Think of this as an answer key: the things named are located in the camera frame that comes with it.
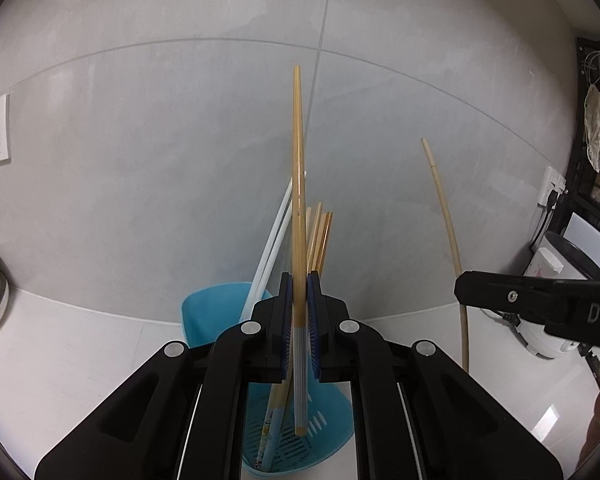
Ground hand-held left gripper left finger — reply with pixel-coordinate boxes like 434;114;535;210
34;272;295;480

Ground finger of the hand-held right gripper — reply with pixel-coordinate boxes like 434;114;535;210
453;270;557;324

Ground wooden chopstick grey striped handle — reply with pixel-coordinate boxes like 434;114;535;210
291;65;311;437

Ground white and black appliance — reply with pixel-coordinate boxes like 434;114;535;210
562;211;600;281

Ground cartoon print wooden chopstick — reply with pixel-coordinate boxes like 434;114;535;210
256;202;324;472

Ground white hanging cloth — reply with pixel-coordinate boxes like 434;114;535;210
582;82;600;171

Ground black rice cooker cable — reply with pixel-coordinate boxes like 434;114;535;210
482;307;520;327

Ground black storage rack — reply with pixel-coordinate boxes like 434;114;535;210
575;36;600;241

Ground blue plastic chopstick holder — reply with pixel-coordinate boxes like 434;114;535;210
181;282;355;476

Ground white rice cooker pink flowers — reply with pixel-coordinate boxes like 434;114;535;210
517;232;600;359

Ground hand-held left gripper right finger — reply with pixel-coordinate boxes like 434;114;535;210
306;270;565;480

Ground black plug with cable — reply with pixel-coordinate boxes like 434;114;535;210
530;187;568;253

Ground plain pale wooden chopstick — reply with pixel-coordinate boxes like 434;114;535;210
420;137;470;373

